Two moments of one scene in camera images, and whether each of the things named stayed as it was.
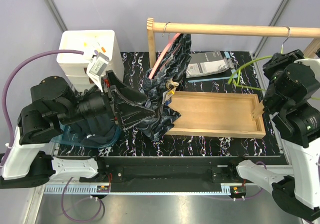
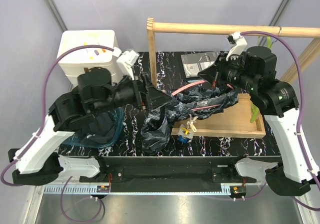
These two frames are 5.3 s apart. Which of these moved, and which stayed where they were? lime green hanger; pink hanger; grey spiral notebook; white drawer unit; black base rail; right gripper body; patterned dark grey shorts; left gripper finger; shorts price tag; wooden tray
Moved: shorts price tag; left gripper finger; patterned dark grey shorts; pink hanger; right gripper body; lime green hanger
Stayed: white drawer unit; wooden tray; grey spiral notebook; black base rail
